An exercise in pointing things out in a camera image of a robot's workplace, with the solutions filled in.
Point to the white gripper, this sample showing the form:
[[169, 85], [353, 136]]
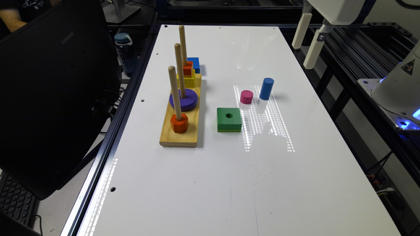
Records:
[[336, 12]]

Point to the green square block with hole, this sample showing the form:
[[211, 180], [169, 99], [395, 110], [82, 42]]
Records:
[[229, 120]]

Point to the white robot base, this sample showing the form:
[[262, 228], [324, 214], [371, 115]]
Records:
[[397, 94]]

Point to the person forearm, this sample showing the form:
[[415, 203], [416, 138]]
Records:
[[17, 13]]

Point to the blue square block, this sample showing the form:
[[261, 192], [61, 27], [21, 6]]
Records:
[[195, 62]]

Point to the small orange square block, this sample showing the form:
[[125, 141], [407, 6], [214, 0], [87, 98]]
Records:
[[188, 69]]

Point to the yellow square block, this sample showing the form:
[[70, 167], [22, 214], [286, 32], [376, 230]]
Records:
[[189, 78]]

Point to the orange hexagon block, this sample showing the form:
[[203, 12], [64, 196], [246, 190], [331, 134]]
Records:
[[179, 126]]

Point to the blue tall cylinder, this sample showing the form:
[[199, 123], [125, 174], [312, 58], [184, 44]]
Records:
[[266, 88]]

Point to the pink short cylinder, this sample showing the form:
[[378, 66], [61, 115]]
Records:
[[246, 97]]

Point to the back wooden peg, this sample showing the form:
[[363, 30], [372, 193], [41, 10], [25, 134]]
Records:
[[183, 45]]

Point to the wooden peg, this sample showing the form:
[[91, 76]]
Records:
[[175, 92], [180, 66], [183, 45]]

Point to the middle wooden peg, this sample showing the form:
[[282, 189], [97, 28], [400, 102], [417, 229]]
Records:
[[180, 66]]

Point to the front wooden peg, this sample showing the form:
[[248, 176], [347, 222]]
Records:
[[175, 92]]

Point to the dark water bottle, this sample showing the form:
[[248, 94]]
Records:
[[126, 52]]

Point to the silver monitor stand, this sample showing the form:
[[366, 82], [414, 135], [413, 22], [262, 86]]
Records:
[[118, 11]]

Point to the black Samsung monitor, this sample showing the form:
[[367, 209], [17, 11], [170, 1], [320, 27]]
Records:
[[59, 81]]

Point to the black keyboard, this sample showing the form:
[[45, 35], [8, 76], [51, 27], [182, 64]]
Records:
[[17, 201]]

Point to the black aluminium frame rails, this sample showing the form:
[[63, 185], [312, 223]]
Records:
[[369, 53]]

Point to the purple ring disc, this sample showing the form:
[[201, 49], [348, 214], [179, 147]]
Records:
[[190, 101]]

